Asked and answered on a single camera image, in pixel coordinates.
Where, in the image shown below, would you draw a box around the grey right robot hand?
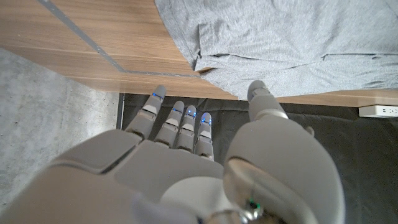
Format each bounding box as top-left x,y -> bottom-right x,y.
0,80 -> 346,224

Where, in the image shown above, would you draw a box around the grey shorts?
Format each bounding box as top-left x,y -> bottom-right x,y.
154,0 -> 398,100

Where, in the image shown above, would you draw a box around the white power strip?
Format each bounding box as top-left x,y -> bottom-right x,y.
358,105 -> 398,118

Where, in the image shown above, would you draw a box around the black backdrop stand pole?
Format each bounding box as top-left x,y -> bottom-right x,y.
116,92 -> 125,130

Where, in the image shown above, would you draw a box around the black backdrop curtain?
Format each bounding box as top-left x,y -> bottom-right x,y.
119,93 -> 398,224

